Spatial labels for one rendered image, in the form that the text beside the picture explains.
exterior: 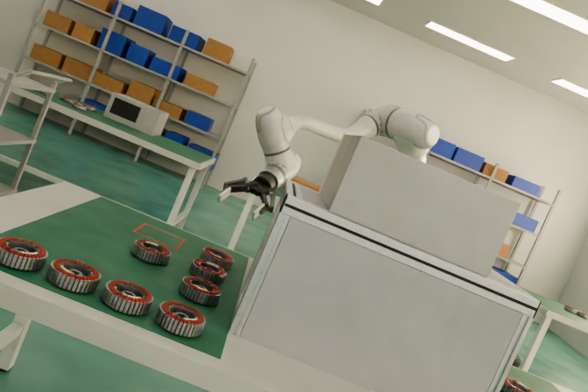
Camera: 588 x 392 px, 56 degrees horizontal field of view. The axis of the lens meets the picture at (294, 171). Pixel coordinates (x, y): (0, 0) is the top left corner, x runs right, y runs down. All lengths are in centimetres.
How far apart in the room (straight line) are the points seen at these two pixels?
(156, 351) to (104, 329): 11
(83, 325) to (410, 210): 78
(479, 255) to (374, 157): 36
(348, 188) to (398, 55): 739
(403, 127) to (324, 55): 634
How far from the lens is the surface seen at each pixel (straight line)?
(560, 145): 946
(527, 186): 869
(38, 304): 127
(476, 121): 895
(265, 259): 136
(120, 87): 829
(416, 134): 224
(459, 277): 143
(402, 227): 139
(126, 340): 123
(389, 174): 137
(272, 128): 201
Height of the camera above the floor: 126
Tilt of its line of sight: 4 degrees down
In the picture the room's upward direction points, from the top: 23 degrees clockwise
